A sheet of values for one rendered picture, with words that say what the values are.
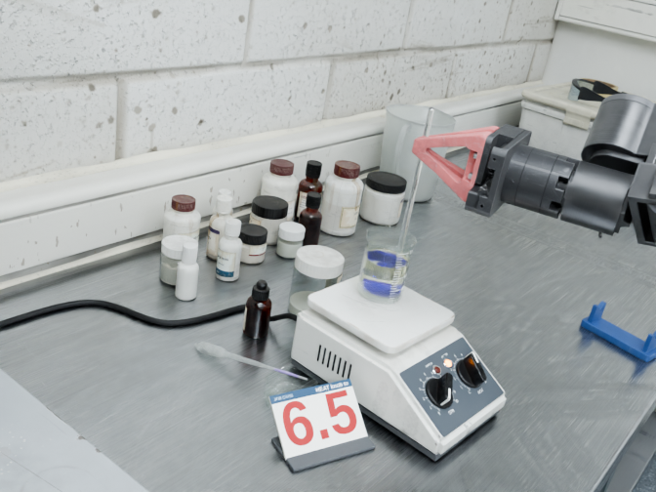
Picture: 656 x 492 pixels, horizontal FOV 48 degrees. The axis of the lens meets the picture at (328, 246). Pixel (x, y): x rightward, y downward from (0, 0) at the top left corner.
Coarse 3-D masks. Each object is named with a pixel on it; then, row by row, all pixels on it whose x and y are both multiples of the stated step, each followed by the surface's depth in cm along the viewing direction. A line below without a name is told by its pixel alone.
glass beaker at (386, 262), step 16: (368, 240) 76; (384, 240) 80; (400, 240) 75; (416, 240) 77; (368, 256) 77; (384, 256) 76; (400, 256) 76; (368, 272) 77; (384, 272) 76; (400, 272) 77; (368, 288) 78; (384, 288) 77; (400, 288) 78; (384, 304) 78
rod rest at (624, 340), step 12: (600, 312) 100; (588, 324) 99; (600, 324) 99; (612, 324) 100; (600, 336) 98; (612, 336) 97; (624, 336) 97; (648, 336) 93; (624, 348) 96; (636, 348) 94; (648, 348) 94; (648, 360) 94
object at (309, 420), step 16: (288, 400) 69; (304, 400) 70; (320, 400) 70; (336, 400) 71; (352, 400) 72; (288, 416) 68; (304, 416) 69; (320, 416) 70; (336, 416) 70; (352, 416) 71; (288, 432) 68; (304, 432) 68; (320, 432) 69; (336, 432) 70; (352, 432) 70; (288, 448) 67
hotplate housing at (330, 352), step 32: (320, 320) 76; (320, 352) 76; (352, 352) 73; (384, 352) 73; (416, 352) 74; (352, 384) 74; (384, 384) 71; (384, 416) 72; (416, 416) 69; (480, 416) 74; (416, 448) 71; (448, 448) 70
